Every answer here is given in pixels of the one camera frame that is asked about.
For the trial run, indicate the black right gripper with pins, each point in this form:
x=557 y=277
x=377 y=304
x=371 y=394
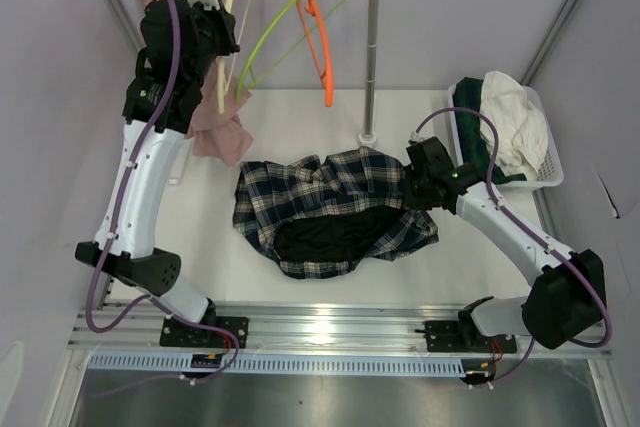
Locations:
x=410 y=200

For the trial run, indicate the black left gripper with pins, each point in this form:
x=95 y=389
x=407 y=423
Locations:
x=223 y=19

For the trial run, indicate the cream plastic hanger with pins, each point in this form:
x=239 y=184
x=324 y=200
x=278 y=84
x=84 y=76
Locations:
x=223 y=81

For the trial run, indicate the pink pleated skirt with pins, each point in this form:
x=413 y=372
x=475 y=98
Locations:
x=220 y=132

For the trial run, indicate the plaid green white skirt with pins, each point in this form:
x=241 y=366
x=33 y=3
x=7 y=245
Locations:
x=319 y=218

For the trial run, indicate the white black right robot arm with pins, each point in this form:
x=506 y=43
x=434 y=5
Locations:
x=567 y=288

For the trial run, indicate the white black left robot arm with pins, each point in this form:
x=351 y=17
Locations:
x=124 y=246

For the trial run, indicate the orange plastic hanger on rack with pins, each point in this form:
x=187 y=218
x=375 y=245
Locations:
x=323 y=61

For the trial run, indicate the green plastic hanger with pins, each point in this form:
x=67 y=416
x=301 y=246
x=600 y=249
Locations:
x=247 y=79

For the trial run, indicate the dark green cloth in basket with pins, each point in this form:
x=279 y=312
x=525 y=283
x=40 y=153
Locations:
x=467 y=94

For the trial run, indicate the white cloth in basket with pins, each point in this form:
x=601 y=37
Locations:
x=520 y=125

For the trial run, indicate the white perforated laundry basket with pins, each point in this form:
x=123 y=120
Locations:
x=550 y=173

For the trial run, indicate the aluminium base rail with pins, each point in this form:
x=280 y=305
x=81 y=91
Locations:
x=313 y=329

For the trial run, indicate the white slotted cable duct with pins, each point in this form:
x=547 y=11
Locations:
x=412 y=366

